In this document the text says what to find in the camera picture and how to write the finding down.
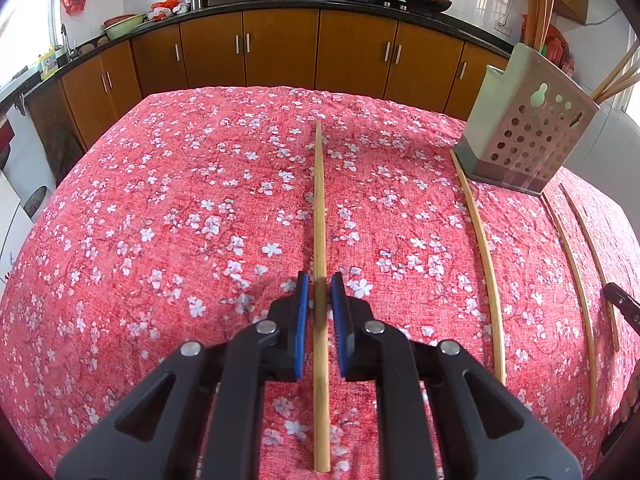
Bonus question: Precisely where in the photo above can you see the aluminium frame window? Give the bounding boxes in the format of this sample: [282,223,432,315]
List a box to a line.
[0,0,61,92]

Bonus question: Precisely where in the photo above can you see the green basin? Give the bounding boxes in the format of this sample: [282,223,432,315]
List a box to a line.
[103,12,147,41]

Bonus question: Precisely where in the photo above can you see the red floral tablecloth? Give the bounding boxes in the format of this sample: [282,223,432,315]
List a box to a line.
[0,85,640,480]

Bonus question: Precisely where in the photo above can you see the gas stove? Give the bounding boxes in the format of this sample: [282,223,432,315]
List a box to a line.
[335,0,442,14]

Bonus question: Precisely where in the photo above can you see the wooden base cabinets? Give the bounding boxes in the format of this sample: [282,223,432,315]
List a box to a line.
[25,7,512,161]

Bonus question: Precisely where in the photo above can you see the dark sack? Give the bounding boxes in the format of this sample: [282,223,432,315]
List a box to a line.
[47,125,86,175]

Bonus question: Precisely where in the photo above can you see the black kitchen countertop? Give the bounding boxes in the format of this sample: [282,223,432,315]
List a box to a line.
[0,0,517,106]

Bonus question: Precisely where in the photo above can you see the red and white plastic bags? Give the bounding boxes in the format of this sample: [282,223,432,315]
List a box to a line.
[149,0,191,21]

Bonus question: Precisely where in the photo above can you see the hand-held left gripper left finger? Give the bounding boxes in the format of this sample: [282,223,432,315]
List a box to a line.
[54,271,310,480]

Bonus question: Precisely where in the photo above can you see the person's right hand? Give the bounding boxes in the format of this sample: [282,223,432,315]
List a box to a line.
[619,374,640,425]

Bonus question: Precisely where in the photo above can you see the group of condiment bottles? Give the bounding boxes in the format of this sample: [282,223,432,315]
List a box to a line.
[542,25,575,75]

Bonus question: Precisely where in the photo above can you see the yellow detergent bottle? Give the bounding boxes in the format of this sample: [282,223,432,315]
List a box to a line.
[39,47,60,81]

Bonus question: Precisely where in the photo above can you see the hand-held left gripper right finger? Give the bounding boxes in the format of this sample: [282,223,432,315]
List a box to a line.
[330,271,583,480]

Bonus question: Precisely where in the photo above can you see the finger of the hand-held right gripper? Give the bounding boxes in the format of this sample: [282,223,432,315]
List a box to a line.
[603,282,640,333]

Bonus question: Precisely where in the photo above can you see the perforated beige chopstick holder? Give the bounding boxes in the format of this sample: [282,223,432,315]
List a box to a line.
[455,42,601,197]

